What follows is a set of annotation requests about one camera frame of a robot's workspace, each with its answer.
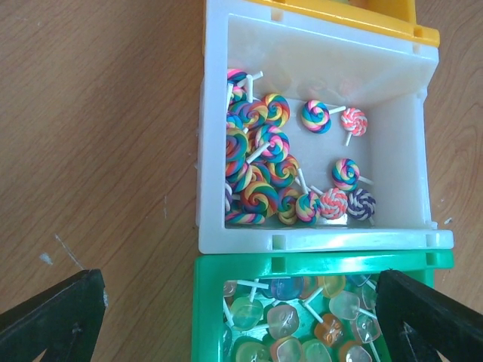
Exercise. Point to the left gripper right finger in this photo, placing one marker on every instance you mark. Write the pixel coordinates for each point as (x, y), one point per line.
(419, 323)

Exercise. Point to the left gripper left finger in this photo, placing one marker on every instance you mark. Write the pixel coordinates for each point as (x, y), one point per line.
(62, 323)

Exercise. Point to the green candy bin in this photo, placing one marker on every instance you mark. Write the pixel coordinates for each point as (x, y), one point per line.
(298, 306)

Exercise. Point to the white candy bin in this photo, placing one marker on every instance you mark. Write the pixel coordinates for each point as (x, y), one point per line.
(352, 94)

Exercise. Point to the orange candy bin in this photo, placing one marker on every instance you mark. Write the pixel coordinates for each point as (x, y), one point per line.
(397, 19)

